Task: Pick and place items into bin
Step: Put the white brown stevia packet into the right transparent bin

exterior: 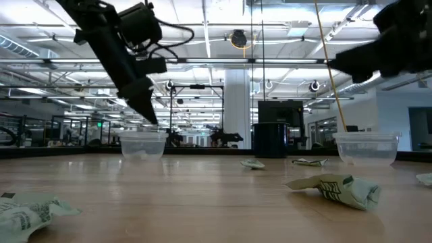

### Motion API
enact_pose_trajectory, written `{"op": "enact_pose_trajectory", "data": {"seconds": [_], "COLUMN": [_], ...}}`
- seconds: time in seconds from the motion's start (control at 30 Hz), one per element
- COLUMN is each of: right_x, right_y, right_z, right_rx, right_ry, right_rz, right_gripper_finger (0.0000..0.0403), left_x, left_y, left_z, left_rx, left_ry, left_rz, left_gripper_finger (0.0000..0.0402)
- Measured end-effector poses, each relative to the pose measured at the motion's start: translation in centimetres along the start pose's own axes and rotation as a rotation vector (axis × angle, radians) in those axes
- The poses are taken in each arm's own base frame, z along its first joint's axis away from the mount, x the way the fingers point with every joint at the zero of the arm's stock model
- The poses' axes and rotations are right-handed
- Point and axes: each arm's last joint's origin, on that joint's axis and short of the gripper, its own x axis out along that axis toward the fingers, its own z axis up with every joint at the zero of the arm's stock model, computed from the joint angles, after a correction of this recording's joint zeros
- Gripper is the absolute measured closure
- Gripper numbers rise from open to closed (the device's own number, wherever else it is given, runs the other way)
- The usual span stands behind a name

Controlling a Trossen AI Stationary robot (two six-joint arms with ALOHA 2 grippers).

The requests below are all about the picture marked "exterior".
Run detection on black aluminium table frame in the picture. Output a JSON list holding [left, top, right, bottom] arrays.
[[0, 145, 432, 161]]

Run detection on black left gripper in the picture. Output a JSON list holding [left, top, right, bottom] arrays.
[[55, 0, 168, 125]]

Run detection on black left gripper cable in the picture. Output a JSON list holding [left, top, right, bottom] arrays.
[[147, 17, 196, 60]]

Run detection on white building column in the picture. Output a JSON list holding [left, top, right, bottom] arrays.
[[223, 69, 252, 150]]

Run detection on black background rig frame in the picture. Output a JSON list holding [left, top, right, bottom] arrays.
[[169, 84, 225, 148]]

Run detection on green white packet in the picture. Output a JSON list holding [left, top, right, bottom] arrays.
[[0, 193, 82, 243], [415, 172, 432, 187], [240, 159, 266, 170], [285, 173, 382, 211], [291, 157, 329, 167]]

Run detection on silver ceiling air duct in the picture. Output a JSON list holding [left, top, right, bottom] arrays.
[[336, 71, 432, 96], [0, 34, 42, 59]]

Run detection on black hanging cable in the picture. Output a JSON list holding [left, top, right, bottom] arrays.
[[260, 0, 267, 102], [250, 0, 254, 124]]

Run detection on black background workstation frames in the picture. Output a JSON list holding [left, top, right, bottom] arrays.
[[16, 114, 113, 148]]

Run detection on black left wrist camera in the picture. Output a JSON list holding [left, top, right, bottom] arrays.
[[117, 1, 163, 49]]

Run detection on dark doorway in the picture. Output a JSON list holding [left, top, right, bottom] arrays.
[[408, 107, 432, 152]]

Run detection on black cup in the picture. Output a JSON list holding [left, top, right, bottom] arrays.
[[252, 121, 290, 159]]

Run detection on black equipment cabinet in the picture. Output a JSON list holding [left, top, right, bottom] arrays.
[[257, 100, 305, 149]]

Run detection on black yellow ceiling cord reel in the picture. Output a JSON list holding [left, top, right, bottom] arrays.
[[229, 29, 249, 50]]

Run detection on yellow hanging cable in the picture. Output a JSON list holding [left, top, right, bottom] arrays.
[[314, 0, 348, 133]]

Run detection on clear plastic container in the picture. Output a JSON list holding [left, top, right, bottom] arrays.
[[332, 131, 402, 167], [117, 131, 169, 161]]

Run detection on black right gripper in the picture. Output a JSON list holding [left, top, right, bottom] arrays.
[[327, 0, 432, 84]]

